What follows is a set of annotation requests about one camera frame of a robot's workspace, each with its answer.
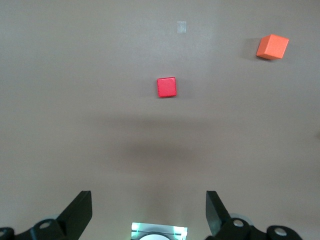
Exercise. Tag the red wooden block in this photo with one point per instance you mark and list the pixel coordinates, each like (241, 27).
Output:
(166, 87)

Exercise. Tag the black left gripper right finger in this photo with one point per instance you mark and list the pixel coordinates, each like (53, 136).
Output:
(215, 215)

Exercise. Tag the orange wooden block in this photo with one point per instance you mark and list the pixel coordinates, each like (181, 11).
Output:
(273, 47)

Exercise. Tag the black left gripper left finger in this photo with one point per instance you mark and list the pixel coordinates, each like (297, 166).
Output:
(75, 215)

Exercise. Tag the clear tape patch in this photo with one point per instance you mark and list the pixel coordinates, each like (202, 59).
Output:
(181, 27)

